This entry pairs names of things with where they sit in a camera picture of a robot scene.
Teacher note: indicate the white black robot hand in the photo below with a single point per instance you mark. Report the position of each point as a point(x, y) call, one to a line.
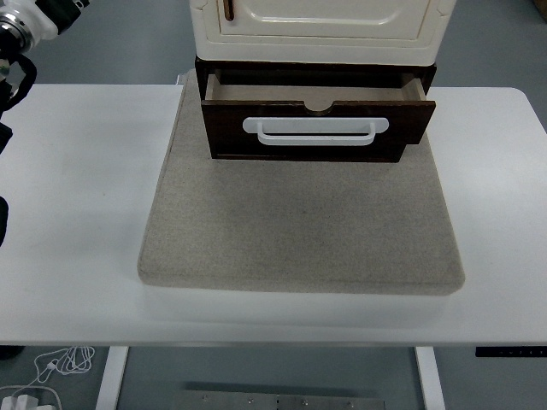
point(45, 21)

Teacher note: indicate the dark wooden drawer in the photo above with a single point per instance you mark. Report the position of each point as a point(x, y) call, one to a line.
point(406, 124)

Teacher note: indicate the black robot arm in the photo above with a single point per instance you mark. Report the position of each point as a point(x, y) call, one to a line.
point(27, 79)

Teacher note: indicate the dark wooden drawer housing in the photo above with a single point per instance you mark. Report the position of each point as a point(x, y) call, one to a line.
point(363, 154)

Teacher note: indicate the brown wooden door knob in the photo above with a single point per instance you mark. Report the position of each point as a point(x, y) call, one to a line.
point(228, 8)

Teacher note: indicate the beige grey table mat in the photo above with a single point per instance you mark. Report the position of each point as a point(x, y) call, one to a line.
point(299, 222)

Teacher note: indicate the white table leg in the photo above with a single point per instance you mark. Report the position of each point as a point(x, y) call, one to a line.
point(112, 376)
point(429, 376)

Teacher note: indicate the white power adapter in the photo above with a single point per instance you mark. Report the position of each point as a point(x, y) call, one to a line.
point(25, 401)

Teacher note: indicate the grey metal plate with screws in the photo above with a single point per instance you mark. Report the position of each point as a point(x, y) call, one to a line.
point(278, 401)

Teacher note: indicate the brown cardboard box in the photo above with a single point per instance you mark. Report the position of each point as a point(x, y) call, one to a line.
point(540, 6)

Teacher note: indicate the black table control panel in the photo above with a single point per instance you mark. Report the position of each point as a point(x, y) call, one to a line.
point(513, 352)

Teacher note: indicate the small white table bracket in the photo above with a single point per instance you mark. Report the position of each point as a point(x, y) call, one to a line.
point(183, 79)

